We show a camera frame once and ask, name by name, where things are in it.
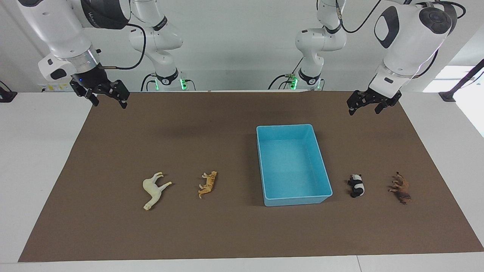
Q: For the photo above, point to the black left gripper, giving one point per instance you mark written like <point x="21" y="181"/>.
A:
<point x="382" y="97"/>

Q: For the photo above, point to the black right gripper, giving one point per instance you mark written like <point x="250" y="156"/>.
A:
<point x="90" y="77"/>

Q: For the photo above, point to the black and white panda toy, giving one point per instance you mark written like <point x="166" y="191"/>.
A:
<point x="356" y="185"/>

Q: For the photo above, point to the brown lion toy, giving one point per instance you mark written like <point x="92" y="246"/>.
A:
<point x="401" y="187"/>

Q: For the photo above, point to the cream horse toy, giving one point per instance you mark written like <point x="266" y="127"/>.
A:
<point x="153" y="187"/>

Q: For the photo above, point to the orange tiger toy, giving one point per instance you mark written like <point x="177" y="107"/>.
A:
<point x="208" y="184"/>

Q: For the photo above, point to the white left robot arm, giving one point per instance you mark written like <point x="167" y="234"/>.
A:
<point x="412" y="41"/>

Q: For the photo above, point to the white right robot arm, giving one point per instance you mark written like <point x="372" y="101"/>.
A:
<point x="56" y="22"/>

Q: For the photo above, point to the light blue storage box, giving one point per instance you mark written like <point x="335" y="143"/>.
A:
<point x="291" y="166"/>

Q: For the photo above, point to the white power strip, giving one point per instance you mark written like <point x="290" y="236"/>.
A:
<point x="56" y="87"/>

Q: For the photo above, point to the black angled stand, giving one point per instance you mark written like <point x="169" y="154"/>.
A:
<point x="459" y="85"/>

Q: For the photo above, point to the black table clamp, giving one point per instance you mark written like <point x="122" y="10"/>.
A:
<point x="6" y="95"/>

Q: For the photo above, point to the brown table mat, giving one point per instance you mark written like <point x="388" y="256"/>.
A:
<point x="227" y="226"/>

